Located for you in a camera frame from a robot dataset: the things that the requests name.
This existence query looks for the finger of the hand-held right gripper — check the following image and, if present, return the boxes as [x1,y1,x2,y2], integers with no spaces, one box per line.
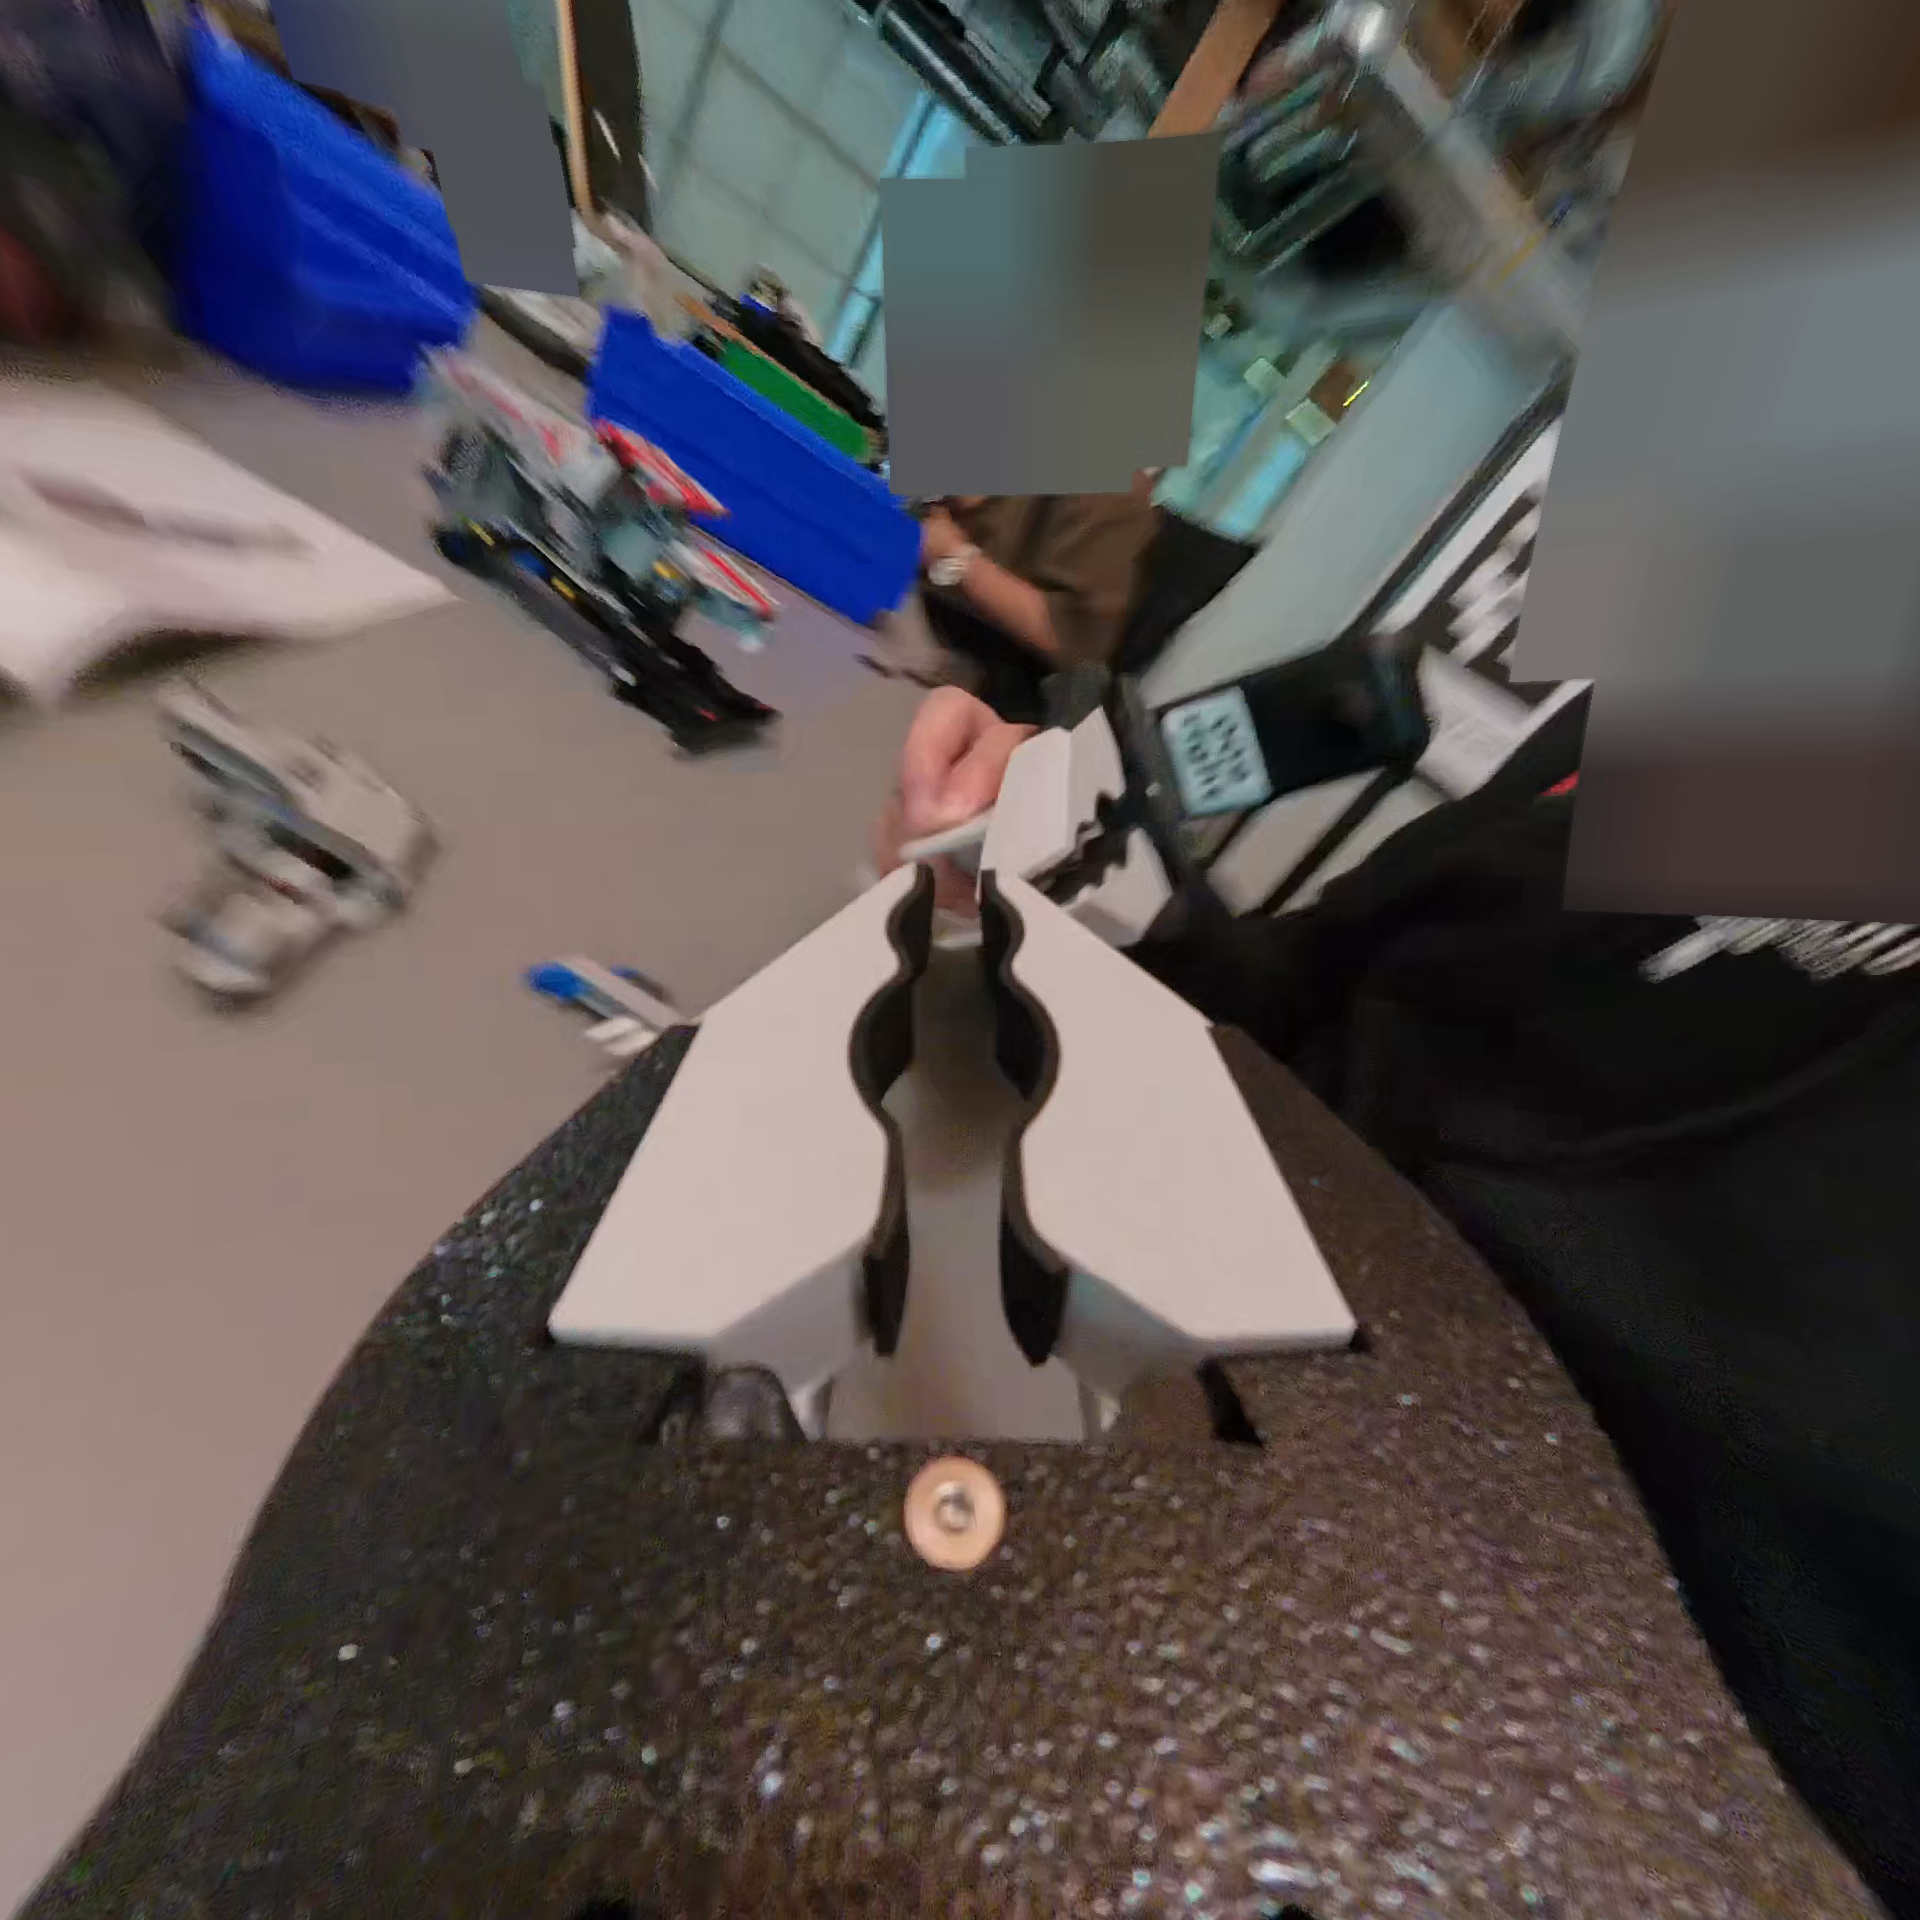
[983,719,1144,890]
[898,820,1183,955]

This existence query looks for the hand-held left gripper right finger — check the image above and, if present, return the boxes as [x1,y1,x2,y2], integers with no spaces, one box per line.
[975,868,1363,1380]

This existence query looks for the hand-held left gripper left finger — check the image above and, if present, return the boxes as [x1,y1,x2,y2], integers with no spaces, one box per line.
[545,861,941,1362]

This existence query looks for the person's right hand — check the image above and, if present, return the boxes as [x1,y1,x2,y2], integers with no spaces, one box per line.
[873,683,1038,875]

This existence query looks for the blue toy pin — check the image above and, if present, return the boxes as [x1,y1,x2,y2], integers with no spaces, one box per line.
[523,959,663,1020]

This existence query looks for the blue plastic bin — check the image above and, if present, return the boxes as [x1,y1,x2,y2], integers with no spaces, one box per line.
[586,304,923,628]
[168,22,483,399]

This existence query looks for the person's black sweater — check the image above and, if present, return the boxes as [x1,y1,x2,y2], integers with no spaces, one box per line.
[1118,839,1920,1869]

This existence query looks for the red grey toy truck model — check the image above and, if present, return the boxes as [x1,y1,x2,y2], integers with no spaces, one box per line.
[422,351,781,754]

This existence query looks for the grey toy subassembly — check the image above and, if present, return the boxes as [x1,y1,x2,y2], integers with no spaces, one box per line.
[158,683,438,1004]

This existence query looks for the open instruction booklet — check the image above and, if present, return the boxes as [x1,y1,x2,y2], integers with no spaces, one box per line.
[0,399,456,703]

